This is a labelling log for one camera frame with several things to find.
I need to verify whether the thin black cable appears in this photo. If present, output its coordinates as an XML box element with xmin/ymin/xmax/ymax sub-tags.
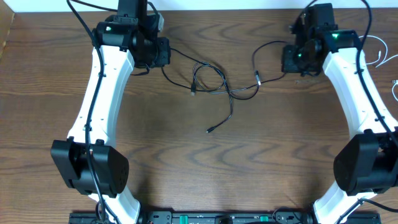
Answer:
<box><xmin>205</xmin><ymin>40</ymin><xmax>289</xmax><ymax>134</ymax></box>

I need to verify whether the white USB cable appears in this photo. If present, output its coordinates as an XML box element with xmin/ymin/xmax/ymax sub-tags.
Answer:
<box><xmin>357</xmin><ymin>34</ymin><xmax>398</xmax><ymax>102</ymax></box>

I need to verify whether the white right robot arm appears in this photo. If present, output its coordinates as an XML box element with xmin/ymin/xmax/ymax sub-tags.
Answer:
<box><xmin>282</xmin><ymin>1</ymin><xmax>397</xmax><ymax>223</ymax></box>

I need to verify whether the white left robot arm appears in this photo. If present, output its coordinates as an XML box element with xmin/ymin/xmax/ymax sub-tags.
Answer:
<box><xmin>50</xmin><ymin>1</ymin><xmax>170</xmax><ymax>223</ymax></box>

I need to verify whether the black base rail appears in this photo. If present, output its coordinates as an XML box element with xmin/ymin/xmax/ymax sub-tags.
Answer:
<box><xmin>68</xmin><ymin>209</ymin><xmax>381</xmax><ymax>224</ymax></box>

